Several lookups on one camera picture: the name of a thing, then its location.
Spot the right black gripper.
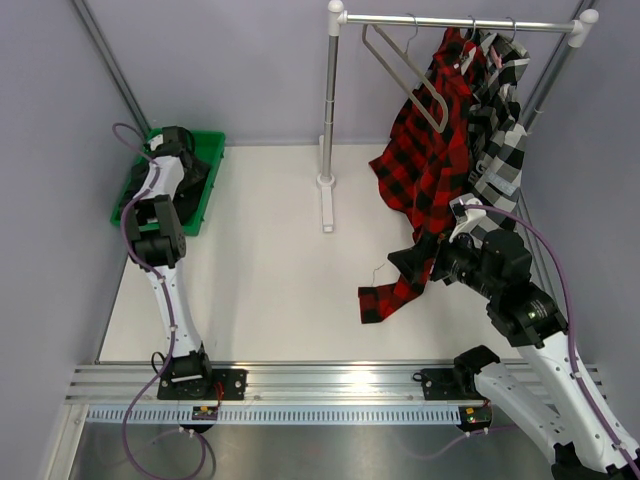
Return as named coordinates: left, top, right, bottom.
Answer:
left=388, top=219, right=501, bottom=300

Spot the dark grey striped shirt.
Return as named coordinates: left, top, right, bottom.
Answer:
left=120, top=155, right=213, bottom=235

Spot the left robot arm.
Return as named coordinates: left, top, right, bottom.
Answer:
left=120, top=126, right=215, bottom=400

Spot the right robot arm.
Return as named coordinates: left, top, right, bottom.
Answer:
left=388, top=230, right=639, bottom=479

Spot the red black plaid shirt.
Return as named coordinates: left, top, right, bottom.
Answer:
left=358, top=28, right=484, bottom=324

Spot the white black plaid shirt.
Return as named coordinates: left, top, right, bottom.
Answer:
left=468, top=30, right=530, bottom=213

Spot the red shirt hanger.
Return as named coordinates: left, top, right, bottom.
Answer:
left=461, top=15, right=477, bottom=56

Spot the plaid shirt hanger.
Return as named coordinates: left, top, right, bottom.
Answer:
left=492, top=16, right=517, bottom=57

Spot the green plastic tray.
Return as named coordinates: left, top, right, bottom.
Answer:
left=110, top=130, right=226, bottom=236

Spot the silver clothes rack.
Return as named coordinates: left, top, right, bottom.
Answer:
left=315, top=0, right=600, bottom=234

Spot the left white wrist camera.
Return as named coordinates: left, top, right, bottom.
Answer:
left=144, top=133, right=164, bottom=154

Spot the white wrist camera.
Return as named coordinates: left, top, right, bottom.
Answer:
left=448, top=195, right=486, bottom=243
left=144, top=133, right=164, bottom=154

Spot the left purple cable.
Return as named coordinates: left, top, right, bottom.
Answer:
left=110, top=122, right=216, bottom=479

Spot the purple cable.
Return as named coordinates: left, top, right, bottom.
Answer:
left=110, top=122, right=216, bottom=479
left=464, top=203, right=631, bottom=480

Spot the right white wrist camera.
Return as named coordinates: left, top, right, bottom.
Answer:
left=448, top=195, right=486, bottom=243

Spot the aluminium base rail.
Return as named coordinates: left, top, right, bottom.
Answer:
left=64, top=362, right=483, bottom=406

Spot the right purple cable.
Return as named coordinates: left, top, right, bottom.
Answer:
left=464, top=203, right=631, bottom=480

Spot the white slotted cable duct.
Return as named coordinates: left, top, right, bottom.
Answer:
left=87, top=404, right=461, bottom=425

